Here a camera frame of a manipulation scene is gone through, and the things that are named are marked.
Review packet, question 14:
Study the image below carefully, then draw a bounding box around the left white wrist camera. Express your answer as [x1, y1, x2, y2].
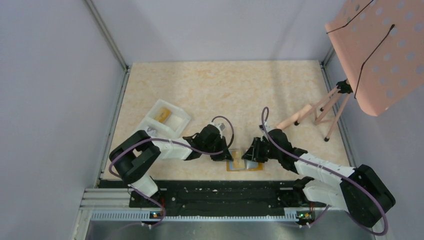
[213, 122, 226, 133]

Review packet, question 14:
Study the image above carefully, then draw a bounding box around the silver card in tray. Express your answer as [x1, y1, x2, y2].
[145, 126, 158, 138]

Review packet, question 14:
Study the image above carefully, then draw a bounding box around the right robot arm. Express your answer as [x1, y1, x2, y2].
[242, 129, 396, 228]

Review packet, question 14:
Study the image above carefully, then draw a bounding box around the white divided plastic tray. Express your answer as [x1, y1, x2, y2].
[134, 99, 192, 139]

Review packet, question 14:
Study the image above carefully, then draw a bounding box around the tan leather card holder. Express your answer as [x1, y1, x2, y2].
[226, 148, 264, 172]

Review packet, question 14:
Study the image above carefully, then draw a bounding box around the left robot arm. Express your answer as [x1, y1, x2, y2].
[108, 123, 233, 207]

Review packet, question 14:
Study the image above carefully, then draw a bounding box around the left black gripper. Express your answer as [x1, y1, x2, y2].
[203, 135, 234, 162]

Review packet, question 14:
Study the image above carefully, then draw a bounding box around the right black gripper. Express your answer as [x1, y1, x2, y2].
[242, 136, 282, 163]

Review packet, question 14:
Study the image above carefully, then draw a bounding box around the pink tripod stand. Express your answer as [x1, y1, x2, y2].
[276, 79, 353, 142]

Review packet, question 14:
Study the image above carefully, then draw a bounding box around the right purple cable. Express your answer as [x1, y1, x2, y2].
[260, 106, 389, 237]

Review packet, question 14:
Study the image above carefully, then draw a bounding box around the aluminium frame rail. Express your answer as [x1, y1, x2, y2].
[83, 0, 130, 73]

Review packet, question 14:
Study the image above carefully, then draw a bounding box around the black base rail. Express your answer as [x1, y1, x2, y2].
[99, 178, 327, 220]

